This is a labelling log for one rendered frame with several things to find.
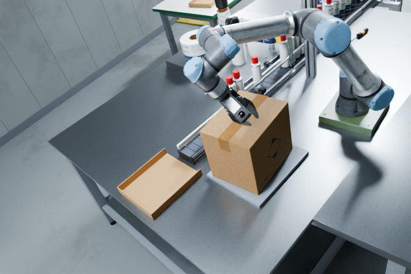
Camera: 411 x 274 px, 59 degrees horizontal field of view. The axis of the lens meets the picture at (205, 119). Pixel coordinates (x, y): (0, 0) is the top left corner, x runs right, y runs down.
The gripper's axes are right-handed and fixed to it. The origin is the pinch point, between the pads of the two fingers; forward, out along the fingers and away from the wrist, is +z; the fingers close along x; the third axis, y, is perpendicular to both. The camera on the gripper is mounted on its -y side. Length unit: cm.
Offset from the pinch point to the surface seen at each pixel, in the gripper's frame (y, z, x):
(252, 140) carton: -5.6, 1.3, 5.3
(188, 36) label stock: 115, 14, -4
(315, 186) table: -14.8, 36.3, 2.5
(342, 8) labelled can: 87, 67, -84
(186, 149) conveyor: 31.7, 11.6, 34.0
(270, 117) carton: 1.9, 6.8, -5.0
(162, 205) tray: 7, 4, 53
